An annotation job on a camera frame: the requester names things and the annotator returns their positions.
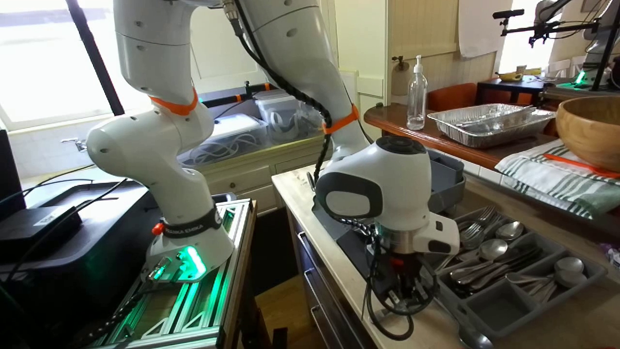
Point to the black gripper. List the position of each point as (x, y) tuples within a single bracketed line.
[(401, 283)]

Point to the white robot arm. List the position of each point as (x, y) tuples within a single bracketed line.
[(287, 39)]

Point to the grey cutlery tray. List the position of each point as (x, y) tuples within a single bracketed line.
[(508, 276)]

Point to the silver spoon at table edge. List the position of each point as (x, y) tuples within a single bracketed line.
[(471, 338)]

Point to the grey dish drying rack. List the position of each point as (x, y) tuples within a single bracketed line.
[(446, 177)]

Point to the aluminium foil tray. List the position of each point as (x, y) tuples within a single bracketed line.
[(491, 124)]

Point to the striped green dish towel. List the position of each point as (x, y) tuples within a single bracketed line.
[(555, 175)]

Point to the clear hand sanitizer bottle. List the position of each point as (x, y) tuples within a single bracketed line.
[(417, 97)]

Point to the clear plastic storage bin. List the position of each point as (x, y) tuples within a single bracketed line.
[(285, 119)]

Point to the wooden bowl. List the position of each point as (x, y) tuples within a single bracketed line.
[(589, 126)]

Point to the black box on left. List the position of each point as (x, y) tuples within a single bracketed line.
[(35, 233)]

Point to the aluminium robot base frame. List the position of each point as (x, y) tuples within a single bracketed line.
[(175, 312)]

